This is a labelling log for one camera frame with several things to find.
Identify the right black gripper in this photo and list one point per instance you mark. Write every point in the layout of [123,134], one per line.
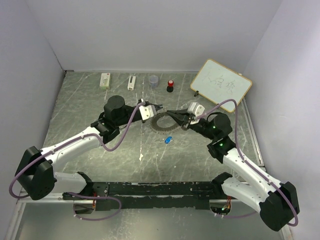
[181,116]

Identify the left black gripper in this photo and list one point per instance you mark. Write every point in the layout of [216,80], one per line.
[156,105]

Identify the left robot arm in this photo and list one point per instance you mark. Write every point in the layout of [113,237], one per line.
[39,171]

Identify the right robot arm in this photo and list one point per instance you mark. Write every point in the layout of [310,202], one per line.
[276,202]

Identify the clear cup of paperclips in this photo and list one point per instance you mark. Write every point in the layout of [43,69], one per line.
[153,81]

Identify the white stapler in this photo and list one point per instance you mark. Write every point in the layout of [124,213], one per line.
[131,83]

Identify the yellow framed whiteboard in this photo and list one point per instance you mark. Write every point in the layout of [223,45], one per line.
[218,83]

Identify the green white staple box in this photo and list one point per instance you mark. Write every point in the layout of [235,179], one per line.
[105,79]

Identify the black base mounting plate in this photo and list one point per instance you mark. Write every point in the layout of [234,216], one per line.
[200,195]

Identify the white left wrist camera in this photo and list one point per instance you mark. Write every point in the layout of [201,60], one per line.
[147,112]

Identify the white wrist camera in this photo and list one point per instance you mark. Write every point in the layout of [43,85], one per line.
[147,112]
[195,109]

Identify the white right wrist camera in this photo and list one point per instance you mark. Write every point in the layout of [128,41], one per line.
[195,109]

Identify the aluminium rail frame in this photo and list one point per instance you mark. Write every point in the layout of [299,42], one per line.
[38,171]

